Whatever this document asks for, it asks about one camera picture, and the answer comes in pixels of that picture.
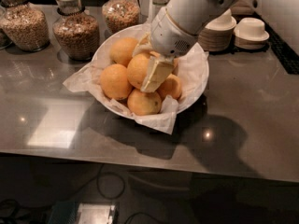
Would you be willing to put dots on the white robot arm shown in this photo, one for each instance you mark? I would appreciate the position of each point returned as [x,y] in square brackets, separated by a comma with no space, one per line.
[281,15]

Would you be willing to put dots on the glass cereal jar middle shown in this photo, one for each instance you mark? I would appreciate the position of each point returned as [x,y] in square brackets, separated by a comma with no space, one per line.
[76,32]

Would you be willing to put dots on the orange front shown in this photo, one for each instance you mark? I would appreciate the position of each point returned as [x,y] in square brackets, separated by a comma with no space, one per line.
[142,103]

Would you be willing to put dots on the silver box on floor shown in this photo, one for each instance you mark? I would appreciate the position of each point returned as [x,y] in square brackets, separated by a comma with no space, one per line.
[84,213]

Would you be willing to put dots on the glass jar far left edge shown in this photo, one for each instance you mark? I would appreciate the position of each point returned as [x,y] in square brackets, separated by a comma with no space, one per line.
[4,39]

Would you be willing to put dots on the orange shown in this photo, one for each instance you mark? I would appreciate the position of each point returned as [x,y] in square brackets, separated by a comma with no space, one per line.
[142,103]
[122,50]
[114,82]
[157,55]
[137,69]
[171,86]

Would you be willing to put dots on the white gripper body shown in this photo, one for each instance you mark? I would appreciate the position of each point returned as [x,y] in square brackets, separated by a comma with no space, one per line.
[169,36]

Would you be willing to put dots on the large stack paper bowls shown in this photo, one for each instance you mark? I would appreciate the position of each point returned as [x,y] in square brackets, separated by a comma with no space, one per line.
[217,34]

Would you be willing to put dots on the glass cereal jar right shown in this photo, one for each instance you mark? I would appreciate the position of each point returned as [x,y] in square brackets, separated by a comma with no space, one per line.
[120,14]

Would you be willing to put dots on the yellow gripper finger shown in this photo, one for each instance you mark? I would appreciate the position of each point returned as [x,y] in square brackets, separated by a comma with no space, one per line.
[159,68]
[143,45]

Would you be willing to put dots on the small stack paper bowls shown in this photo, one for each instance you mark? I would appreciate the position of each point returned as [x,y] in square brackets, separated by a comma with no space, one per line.
[250,34]

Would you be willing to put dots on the glass cereal jar left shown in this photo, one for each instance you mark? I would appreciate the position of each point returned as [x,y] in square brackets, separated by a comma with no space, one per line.
[24,25]

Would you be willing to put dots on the beige stacked trays background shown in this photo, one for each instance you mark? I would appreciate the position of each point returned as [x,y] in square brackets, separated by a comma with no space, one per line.
[241,8]

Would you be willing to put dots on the glass cereal jar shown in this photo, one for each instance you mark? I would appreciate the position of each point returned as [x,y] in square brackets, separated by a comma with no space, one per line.
[24,25]
[76,32]
[120,14]

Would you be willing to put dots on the white bowl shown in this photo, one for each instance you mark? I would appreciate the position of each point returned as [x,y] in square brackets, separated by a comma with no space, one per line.
[192,69]

